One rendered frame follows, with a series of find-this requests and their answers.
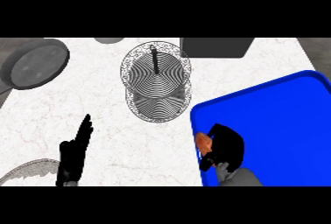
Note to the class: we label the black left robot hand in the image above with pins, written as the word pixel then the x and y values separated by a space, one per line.
pixel 74 151

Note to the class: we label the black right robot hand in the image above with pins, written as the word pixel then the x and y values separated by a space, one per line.
pixel 227 145

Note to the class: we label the orange sweet potato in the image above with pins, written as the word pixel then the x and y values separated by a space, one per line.
pixel 202 143

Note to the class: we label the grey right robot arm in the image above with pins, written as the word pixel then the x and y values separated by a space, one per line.
pixel 236 176

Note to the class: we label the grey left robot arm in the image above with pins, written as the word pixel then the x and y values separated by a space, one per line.
pixel 69 183

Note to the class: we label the blue tray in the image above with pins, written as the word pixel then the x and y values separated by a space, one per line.
pixel 275 125

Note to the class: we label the grey round pan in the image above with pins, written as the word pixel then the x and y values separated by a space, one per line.
pixel 35 64

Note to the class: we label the dark grey flat block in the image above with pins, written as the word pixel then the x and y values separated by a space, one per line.
pixel 214 47

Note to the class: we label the grey round object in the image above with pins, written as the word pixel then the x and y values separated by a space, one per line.
pixel 108 40

